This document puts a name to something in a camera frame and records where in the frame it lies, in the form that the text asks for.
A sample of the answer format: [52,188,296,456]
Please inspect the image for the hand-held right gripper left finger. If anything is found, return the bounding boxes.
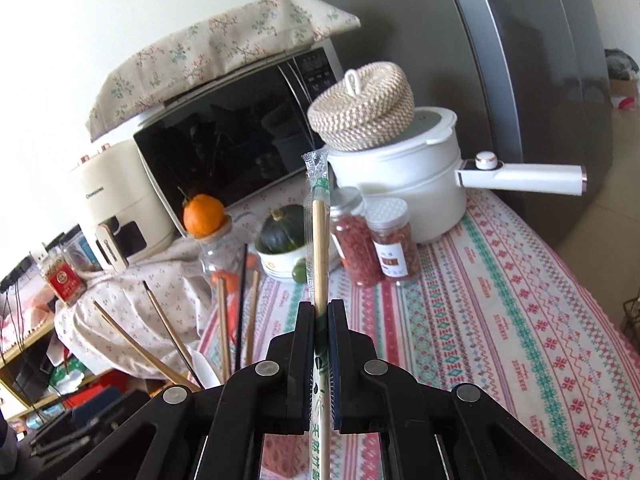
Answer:
[65,302,313,480]

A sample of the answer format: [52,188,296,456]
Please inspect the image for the clear plastic container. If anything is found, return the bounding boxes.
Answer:
[57,232,103,273]

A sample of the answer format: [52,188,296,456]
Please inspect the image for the grey refrigerator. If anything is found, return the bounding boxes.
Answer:
[295,0,616,248]

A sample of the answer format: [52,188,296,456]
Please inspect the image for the white spoon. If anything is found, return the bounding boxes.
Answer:
[190,350,223,388]

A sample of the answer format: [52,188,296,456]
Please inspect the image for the white-labelled jar of dried fruit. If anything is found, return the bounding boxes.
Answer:
[366,197,422,282]

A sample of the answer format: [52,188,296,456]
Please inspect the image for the floral microwave cover cloth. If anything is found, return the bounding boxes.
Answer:
[85,0,361,141]

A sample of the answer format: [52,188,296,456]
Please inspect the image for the woven lidded basket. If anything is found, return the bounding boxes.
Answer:
[306,61,416,152]

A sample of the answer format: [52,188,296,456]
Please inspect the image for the patterned red green tablecloth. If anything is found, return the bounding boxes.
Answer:
[197,190,640,480]

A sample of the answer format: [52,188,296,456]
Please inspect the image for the black chopstick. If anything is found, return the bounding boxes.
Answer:
[234,244,249,368]

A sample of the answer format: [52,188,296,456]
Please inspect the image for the white electric pot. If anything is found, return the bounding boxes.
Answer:
[327,106,588,245]

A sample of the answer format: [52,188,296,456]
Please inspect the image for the black microwave oven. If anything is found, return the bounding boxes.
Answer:
[132,45,343,236]

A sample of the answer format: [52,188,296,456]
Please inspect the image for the glass jar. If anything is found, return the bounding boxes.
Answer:
[197,215,251,286]

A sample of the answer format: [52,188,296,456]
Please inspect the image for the wooden shelf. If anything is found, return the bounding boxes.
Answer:
[0,317,58,411]

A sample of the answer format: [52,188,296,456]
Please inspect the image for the orange fruit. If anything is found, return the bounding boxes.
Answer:
[182,194,224,239]

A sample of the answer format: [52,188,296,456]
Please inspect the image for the bamboo chopsticks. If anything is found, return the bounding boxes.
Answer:
[301,150,334,480]

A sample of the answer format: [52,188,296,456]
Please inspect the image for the dark cloth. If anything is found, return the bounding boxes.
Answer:
[605,49,640,81]

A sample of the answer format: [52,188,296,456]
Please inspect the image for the cream air fryer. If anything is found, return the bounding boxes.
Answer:
[67,140,176,273]

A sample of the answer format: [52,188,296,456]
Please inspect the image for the red tin box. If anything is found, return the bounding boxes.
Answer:
[42,255,88,308]

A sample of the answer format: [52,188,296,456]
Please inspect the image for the clear jar of goji berries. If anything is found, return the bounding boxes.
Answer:
[327,187,383,288]

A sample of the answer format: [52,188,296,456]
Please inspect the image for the black wire rack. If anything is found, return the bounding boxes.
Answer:
[621,294,640,343]

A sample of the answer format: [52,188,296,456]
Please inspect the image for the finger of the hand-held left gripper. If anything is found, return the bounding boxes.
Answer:
[27,390,166,466]

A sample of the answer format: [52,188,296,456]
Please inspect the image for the white bowl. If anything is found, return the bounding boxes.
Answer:
[256,247,313,283]

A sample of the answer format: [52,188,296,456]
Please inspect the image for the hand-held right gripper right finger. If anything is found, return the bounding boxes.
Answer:
[327,300,586,480]

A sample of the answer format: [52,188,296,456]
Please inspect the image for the dark green pumpkin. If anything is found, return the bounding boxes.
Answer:
[256,205,307,255]

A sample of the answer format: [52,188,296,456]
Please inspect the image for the dark-tipped wooden chopstick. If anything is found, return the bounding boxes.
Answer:
[143,281,205,390]

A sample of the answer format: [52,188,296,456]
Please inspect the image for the red plastic spoon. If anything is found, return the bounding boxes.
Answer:
[226,280,240,348]

